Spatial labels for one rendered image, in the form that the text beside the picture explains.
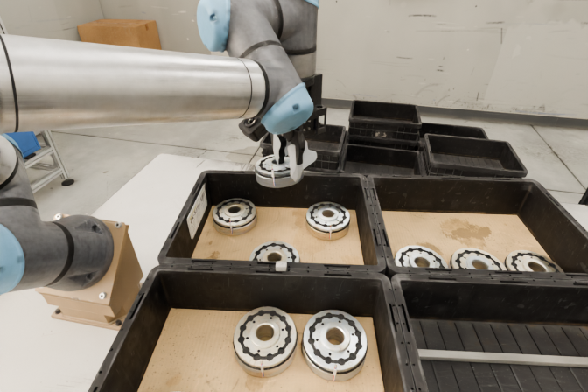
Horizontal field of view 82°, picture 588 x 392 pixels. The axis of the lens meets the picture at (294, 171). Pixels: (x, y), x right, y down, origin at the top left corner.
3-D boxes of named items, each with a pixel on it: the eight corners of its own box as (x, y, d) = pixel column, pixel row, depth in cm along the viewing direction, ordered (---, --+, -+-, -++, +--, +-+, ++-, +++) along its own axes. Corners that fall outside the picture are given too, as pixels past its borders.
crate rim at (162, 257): (156, 272, 59) (153, 262, 58) (203, 177, 84) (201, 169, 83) (386, 282, 57) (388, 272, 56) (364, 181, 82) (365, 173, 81)
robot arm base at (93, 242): (43, 290, 69) (-6, 298, 59) (52, 216, 72) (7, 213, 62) (110, 290, 67) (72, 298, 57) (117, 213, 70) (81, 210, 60)
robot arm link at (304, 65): (290, 57, 53) (262, 47, 59) (290, 86, 56) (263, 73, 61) (325, 51, 57) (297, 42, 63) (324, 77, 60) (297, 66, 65)
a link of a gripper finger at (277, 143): (300, 164, 75) (305, 130, 69) (278, 173, 72) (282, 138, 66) (292, 157, 77) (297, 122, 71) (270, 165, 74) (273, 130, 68)
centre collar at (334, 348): (318, 351, 52) (318, 349, 52) (319, 322, 56) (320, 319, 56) (351, 354, 51) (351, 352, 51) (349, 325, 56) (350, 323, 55)
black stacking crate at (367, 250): (169, 305, 64) (155, 264, 58) (209, 207, 89) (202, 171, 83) (377, 315, 63) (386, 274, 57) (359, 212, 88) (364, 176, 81)
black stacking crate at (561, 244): (379, 315, 63) (388, 274, 57) (360, 212, 88) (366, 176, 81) (599, 325, 61) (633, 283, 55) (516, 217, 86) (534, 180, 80)
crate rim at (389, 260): (386, 282, 57) (388, 272, 56) (364, 181, 82) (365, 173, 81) (630, 291, 56) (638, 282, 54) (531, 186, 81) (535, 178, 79)
